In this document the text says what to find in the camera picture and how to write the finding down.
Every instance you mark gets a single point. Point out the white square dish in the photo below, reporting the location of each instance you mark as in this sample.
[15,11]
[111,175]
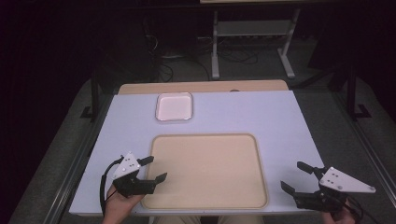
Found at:
[174,106]

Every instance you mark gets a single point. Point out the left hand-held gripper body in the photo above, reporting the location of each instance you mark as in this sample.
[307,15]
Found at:
[126,169]

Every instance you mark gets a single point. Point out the white metal desk frame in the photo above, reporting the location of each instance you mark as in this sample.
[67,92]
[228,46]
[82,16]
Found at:
[252,28]

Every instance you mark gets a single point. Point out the black metal stand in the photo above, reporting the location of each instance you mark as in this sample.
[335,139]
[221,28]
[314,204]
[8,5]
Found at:
[94,99]
[352,96]

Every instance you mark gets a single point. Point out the person's right hand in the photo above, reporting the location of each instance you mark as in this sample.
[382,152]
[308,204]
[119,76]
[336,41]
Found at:
[341,218]

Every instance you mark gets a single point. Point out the beige plastic tray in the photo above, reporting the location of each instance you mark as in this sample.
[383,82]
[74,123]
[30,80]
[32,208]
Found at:
[207,171]

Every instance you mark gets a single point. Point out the light wooden table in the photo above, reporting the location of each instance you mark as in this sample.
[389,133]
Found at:
[202,86]

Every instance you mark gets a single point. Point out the person's left hand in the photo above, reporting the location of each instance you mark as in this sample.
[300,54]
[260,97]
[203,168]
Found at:
[120,205]

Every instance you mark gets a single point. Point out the aluminium floor rail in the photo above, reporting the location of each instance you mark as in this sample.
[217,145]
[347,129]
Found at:
[365,146]
[73,171]

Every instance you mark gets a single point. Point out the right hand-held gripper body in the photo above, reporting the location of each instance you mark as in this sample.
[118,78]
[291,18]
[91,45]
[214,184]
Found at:
[339,182]

